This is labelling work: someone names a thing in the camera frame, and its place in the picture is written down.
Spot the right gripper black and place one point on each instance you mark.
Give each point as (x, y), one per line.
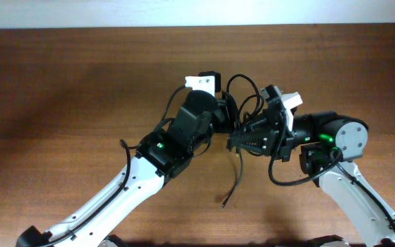
(281, 128)

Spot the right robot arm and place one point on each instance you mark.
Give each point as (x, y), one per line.
(329, 146)

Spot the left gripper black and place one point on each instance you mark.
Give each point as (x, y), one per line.
(223, 109)

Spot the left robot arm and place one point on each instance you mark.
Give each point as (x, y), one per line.
(158, 157)

